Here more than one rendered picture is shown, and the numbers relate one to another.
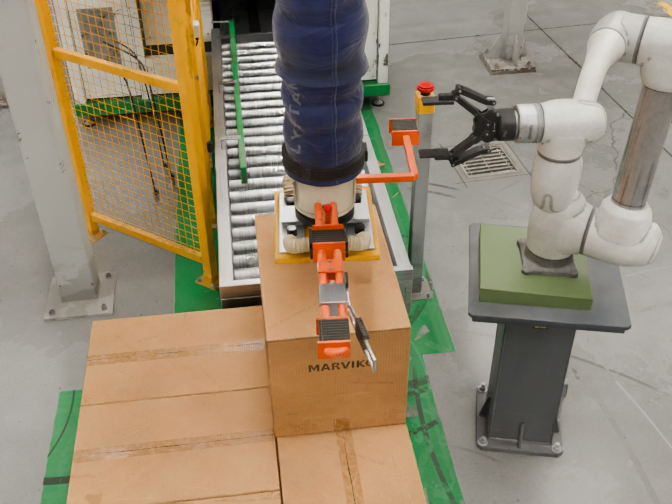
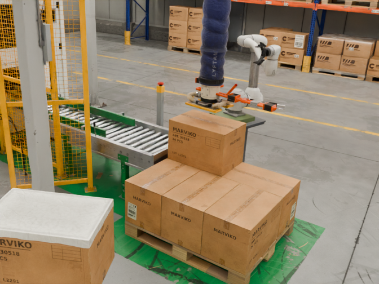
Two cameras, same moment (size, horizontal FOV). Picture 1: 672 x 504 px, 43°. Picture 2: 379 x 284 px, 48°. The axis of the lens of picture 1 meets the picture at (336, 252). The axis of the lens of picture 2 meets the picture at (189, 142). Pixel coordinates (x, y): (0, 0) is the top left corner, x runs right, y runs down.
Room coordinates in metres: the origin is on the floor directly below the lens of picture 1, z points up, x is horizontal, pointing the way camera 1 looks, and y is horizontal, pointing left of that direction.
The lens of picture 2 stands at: (-0.27, 2.96, 2.26)
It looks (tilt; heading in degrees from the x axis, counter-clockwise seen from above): 22 degrees down; 310
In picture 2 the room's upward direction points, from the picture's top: 3 degrees clockwise
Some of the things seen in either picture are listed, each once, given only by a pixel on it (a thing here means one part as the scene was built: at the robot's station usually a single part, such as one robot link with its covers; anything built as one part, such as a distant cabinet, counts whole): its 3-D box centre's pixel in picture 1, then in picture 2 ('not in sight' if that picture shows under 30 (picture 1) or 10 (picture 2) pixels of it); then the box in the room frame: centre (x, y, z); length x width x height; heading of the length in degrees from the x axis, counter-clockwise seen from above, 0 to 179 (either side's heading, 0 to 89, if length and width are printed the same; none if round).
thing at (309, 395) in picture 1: (327, 315); (206, 141); (1.99, 0.03, 0.74); 0.60 x 0.40 x 0.40; 7
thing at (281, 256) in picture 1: (291, 220); (203, 105); (1.98, 0.13, 1.12); 0.34 x 0.10 x 0.05; 3
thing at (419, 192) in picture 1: (419, 200); (159, 127); (2.99, -0.36, 0.50); 0.07 x 0.07 x 1.00; 7
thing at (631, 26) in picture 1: (617, 34); (243, 40); (2.22, -0.79, 1.57); 0.18 x 0.14 x 0.13; 154
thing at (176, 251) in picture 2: not in sight; (211, 226); (1.67, 0.29, 0.07); 1.20 x 1.00 x 0.14; 7
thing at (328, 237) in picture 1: (328, 242); (233, 97); (1.74, 0.02, 1.23); 0.10 x 0.08 x 0.06; 93
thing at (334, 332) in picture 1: (333, 337); (269, 107); (1.39, 0.01, 1.22); 0.08 x 0.07 x 0.05; 3
